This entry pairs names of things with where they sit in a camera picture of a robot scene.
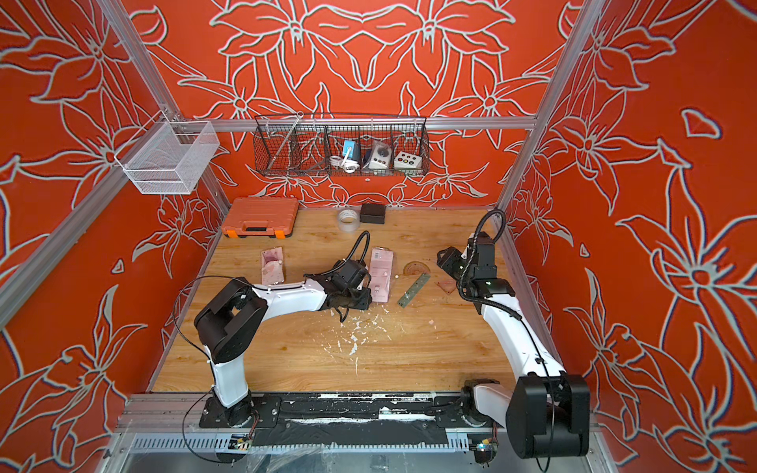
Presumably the clear triangle ruler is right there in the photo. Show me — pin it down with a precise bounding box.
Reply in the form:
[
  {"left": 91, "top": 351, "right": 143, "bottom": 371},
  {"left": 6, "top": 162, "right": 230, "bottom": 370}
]
[{"left": 437, "top": 279, "right": 457, "bottom": 295}]

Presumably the pink ruler set pouch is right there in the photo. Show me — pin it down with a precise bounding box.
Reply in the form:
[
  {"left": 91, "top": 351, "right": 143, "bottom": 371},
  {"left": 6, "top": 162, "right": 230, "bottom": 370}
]
[{"left": 369, "top": 248, "right": 394, "bottom": 304}]

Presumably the clear protractor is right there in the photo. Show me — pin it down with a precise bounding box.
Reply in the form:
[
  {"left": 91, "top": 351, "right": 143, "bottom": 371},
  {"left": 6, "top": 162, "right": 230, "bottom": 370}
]
[{"left": 403, "top": 261, "right": 431, "bottom": 276}]

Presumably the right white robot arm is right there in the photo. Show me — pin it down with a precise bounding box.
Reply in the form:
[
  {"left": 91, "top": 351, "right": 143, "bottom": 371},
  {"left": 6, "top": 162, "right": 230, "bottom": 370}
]
[{"left": 437, "top": 244, "right": 591, "bottom": 458}]

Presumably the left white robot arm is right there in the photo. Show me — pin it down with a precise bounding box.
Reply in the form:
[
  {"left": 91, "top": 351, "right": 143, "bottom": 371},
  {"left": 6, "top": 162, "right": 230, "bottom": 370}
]
[{"left": 194, "top": 260, "right": 373, "bottom": 428}]

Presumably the clear tape roll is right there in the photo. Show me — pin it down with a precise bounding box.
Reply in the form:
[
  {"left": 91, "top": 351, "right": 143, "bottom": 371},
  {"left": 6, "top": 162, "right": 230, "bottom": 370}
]
[{"left": 337, "top": 209, "right": 361, "bottom": 233}]

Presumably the small black box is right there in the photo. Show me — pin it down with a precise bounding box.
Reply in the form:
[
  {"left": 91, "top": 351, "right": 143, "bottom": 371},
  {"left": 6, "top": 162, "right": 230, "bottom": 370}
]
[{"left": 359, "top": 203, "right": 386, "bottom": 225}]

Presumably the pink banknote bundle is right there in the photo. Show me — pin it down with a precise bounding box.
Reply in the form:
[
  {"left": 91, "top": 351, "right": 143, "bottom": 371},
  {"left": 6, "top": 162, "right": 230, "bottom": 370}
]
[{"left": 260, "top": 246, "right": 285, "bottom": 286}]

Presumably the orange plastic tool case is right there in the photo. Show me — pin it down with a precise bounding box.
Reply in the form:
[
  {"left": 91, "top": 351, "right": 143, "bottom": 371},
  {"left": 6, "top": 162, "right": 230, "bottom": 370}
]
[{"left": 222, "top": 197, "right": 300, "bottom": 240}]

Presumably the white button box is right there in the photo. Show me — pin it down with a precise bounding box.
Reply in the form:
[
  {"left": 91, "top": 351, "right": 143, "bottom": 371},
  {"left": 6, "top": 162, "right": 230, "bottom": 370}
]
[{"left": 393, "top": 152, "right": 423, "bottom": 171}]

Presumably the blue small box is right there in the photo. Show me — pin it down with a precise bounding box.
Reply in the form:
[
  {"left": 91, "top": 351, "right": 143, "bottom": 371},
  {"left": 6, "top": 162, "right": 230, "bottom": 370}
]
[{"left": 341, "top": 140, "right": 358, "bottom": 160}]

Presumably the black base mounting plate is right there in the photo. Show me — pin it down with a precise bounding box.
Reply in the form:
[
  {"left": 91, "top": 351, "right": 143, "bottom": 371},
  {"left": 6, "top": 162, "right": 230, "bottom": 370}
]
[{"left": 199, "top": 391, "right": 492, "bottom": 429}]

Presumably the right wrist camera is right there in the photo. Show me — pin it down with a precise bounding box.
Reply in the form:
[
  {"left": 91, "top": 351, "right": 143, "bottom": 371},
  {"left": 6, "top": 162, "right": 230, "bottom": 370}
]
[{"left": 467, "top": 232, "right": 497, "bottom": 280}]

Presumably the black wire wall basket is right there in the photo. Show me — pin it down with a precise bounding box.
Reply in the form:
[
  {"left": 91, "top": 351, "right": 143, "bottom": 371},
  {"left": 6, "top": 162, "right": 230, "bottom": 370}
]
[{"left": 252, "top": 114, "right": 431, "bottom": 177}]

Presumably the clear plastic wall bin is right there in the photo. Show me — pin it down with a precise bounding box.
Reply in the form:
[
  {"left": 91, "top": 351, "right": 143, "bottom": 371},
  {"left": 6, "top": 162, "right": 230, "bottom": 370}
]
[{"left": 116, "top": 121, "right": 220, "bottom": 195}]

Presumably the white cable duct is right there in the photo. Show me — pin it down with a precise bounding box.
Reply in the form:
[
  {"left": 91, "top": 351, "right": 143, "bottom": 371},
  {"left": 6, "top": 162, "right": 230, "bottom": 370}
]
[{"left": 126, "top": 432, "right": 471, "bottom": 455}]

